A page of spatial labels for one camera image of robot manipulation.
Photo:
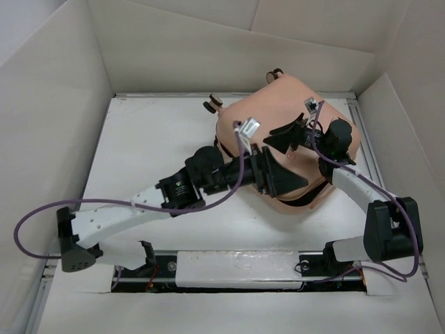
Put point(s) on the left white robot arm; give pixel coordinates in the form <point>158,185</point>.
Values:
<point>82,234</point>

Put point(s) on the pink hard-shell suitcase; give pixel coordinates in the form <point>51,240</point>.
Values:
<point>277,104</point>

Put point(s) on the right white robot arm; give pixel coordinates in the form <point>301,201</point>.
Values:
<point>392,226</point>

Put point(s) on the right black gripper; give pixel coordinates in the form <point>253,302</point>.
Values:
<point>293,133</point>

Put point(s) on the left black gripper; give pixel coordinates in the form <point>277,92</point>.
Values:
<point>269,177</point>

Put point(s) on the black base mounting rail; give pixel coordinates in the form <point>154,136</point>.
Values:
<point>231,271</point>

